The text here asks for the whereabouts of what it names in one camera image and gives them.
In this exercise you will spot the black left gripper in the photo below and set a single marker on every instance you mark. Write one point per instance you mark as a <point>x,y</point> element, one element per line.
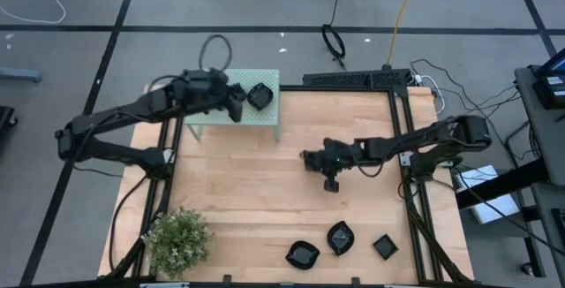
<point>235,109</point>

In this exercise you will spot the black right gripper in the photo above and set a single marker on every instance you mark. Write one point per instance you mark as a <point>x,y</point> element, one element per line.
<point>332,182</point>

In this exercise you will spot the black leaf-shaped mini plate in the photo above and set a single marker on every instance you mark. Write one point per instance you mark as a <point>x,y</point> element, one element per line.
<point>302,255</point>
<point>260,97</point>
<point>340,238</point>

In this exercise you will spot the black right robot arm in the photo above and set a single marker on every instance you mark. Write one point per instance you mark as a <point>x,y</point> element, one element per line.
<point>410,140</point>

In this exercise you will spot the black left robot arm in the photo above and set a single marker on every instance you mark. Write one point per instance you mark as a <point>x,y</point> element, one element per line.
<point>123,113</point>

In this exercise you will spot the black small square mini plate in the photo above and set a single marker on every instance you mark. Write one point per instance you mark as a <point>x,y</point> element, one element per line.
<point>385,247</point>

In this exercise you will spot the mint green perforated small table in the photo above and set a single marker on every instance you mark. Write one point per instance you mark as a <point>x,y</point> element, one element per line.
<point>260,118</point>

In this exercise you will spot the black table edge clamp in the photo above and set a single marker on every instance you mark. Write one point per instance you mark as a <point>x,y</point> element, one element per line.
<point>228,280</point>
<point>354,282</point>

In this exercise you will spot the green artificial potted plant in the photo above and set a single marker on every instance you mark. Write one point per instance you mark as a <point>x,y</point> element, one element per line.
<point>176,244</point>

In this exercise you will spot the white flat box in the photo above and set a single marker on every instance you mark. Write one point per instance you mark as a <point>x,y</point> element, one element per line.
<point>494,206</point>

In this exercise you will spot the black stand crossbar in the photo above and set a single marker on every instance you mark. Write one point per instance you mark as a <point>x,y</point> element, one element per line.
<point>499,186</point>

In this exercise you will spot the gray floor bar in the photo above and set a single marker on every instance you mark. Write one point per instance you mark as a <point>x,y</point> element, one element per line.
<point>20,75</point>

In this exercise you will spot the gray side desk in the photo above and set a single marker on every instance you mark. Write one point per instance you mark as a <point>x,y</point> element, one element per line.
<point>545,138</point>

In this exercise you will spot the black object on floor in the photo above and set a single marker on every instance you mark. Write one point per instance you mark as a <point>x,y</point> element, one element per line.
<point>5,118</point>

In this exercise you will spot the black caster wheel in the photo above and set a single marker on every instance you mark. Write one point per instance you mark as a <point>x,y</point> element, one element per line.
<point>528,270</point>

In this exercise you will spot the black device with labels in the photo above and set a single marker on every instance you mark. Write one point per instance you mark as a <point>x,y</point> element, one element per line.
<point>549,96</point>

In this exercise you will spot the laptop with blue screen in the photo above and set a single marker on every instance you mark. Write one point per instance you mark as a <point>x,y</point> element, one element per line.
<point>557,65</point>

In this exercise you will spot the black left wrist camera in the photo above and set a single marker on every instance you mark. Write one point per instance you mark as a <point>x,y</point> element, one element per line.
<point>214,91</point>

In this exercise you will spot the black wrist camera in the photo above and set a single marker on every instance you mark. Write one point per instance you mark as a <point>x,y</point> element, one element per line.
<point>341,153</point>
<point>214,91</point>

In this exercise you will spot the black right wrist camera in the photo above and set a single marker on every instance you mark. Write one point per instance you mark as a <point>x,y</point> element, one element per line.
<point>341,153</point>

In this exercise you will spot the black aluminium extrusion frame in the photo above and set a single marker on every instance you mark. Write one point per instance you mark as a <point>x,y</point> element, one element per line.
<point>335,88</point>

